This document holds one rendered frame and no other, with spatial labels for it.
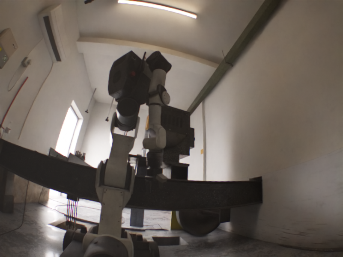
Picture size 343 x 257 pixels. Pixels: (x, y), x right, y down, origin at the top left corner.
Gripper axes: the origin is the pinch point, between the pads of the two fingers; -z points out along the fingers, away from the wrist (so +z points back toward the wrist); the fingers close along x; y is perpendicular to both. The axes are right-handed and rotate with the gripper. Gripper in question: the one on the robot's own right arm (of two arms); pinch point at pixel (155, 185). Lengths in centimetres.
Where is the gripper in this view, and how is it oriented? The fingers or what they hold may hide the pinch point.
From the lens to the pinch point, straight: 80.4
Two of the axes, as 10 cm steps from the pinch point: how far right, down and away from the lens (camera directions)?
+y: -8.4, 1.0, 5.3
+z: -0.1, -9.8, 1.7
